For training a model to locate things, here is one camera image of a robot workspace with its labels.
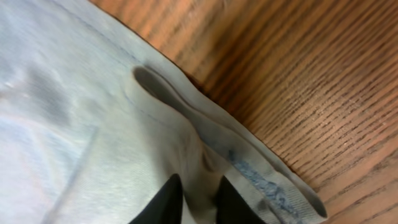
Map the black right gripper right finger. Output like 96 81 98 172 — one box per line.
215 177 266 224

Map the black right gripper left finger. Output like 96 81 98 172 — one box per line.
129 174 183 224

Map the light blue printed t-shirt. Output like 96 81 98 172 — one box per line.
1 0 328 223

